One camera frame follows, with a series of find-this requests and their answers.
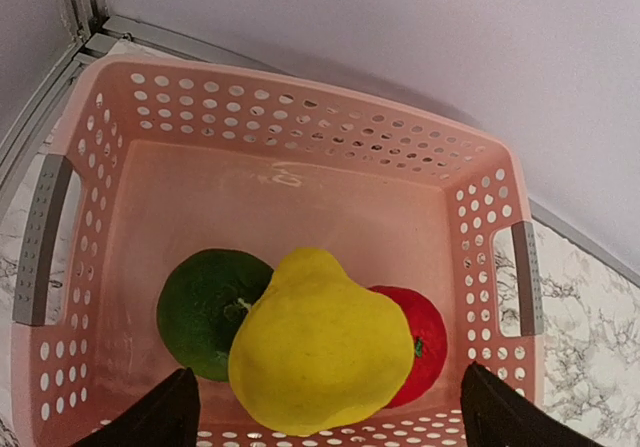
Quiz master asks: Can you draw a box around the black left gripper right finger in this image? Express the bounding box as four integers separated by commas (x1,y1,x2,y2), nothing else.
460,362,599,447

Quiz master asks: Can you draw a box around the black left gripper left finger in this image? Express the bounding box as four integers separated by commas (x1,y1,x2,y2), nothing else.
84,368,201,447

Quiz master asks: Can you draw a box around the green fake vegetable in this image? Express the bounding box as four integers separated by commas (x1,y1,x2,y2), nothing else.
156,248,273,382

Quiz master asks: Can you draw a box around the yellow fake pear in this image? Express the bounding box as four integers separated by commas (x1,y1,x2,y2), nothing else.
228,248,414,437

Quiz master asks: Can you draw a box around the pink perforated plastic basket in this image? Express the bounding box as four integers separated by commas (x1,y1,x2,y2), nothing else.
11,55,544,446

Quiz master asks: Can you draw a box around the left aluminium corner post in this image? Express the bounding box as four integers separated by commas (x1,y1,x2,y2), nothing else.
1,0,107,191

